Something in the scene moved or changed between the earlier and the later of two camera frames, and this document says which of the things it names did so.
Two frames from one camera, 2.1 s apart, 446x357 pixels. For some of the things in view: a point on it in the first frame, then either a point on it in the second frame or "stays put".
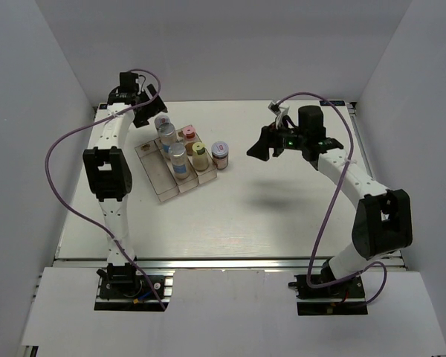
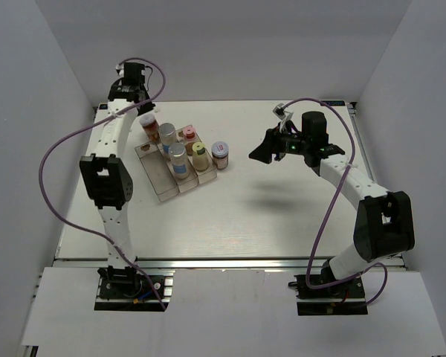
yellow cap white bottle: (200, 158) stays put
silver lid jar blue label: (181, 161) stays put
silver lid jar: (168, 135) stays put
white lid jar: (161, 119) → (151, 127)
